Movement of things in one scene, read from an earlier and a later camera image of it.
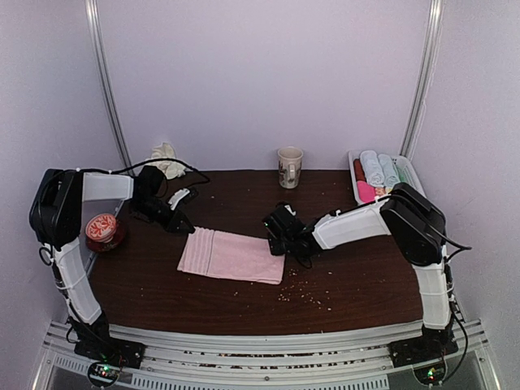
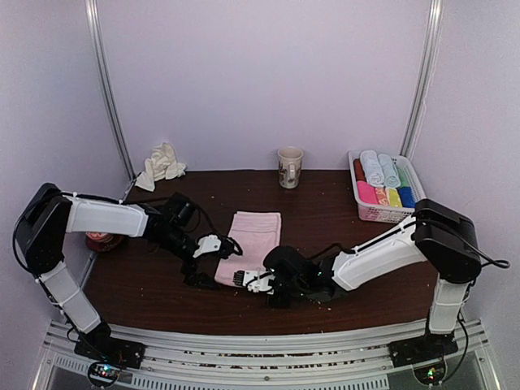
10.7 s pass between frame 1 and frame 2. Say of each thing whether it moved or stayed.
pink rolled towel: stayed
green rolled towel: stayed
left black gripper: moved
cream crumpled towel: stayed
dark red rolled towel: stayed
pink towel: moved
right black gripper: moved
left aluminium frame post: stayed
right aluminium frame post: stayed
